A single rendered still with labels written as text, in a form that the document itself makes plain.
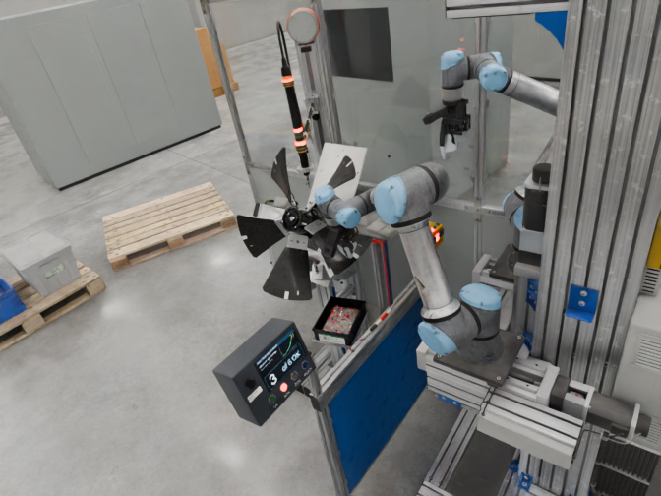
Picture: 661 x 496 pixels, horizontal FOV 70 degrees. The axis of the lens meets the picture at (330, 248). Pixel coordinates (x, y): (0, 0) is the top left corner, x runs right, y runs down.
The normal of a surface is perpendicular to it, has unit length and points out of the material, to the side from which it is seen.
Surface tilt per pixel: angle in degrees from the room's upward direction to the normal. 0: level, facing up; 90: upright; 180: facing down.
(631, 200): 90
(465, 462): 0
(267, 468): 0
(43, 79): 90
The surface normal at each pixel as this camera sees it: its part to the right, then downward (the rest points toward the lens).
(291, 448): -0.15, -0.83
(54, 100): 0.66, 0.32
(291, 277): 0.07, -0.07
